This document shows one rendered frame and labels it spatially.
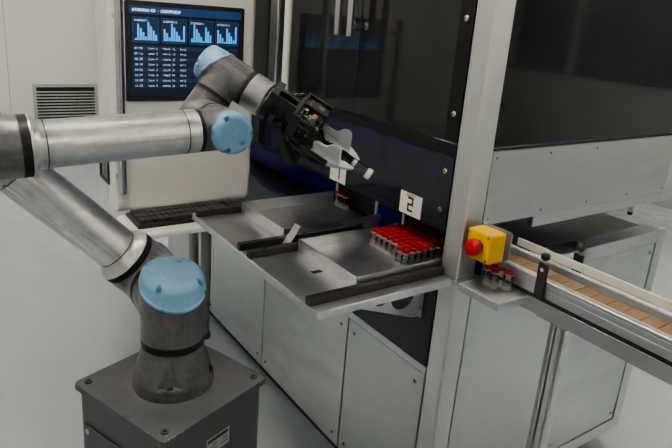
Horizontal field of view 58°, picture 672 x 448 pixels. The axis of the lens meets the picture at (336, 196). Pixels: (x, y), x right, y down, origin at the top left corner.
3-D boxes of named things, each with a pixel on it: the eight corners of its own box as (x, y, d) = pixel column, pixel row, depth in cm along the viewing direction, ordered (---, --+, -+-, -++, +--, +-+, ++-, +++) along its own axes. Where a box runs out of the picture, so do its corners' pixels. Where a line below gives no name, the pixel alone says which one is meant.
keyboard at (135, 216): (238, 202, 219) (238, 196, 219) (255, 214, 208) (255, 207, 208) (125, 215, 197) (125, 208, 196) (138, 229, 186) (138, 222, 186)
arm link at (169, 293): (150, 357, 106) (149, 286, 102) (129, 322, 117) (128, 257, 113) (215, 342, 112) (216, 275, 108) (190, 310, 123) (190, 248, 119)
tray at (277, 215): (332, 200, 205) (333, 190, 204) (379, 225, 185) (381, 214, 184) (241, 212, 186) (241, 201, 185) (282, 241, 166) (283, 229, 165)
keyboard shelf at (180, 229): (232, 201, 229) (232, 194, 228) (266, 224, 207) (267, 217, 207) (109, 215, 204) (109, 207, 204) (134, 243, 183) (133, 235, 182)
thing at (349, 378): (319, 253, 391) (329, 118, 366) (612, 445, 230) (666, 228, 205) (167, 281, 335) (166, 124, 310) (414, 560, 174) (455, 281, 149)
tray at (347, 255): (396, 233, 179) (398, 222, 178) (460, 266, 159) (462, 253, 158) (297, 251, 160) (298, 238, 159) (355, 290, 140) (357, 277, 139)
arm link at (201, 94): (178, 136, 110) (212, 86, 111) (159, 124, 119) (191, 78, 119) (211, 158, 114) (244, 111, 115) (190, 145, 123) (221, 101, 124)
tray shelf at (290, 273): (324, 201, 210) (324, 196, 209) (473, 280, 155) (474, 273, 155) (191, 218, 183) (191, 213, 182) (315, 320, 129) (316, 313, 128)
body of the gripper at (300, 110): (318, 132, 113) (264, 96, 113) (305, 157, 120) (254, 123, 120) (336, 108, 117) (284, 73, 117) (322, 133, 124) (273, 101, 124)
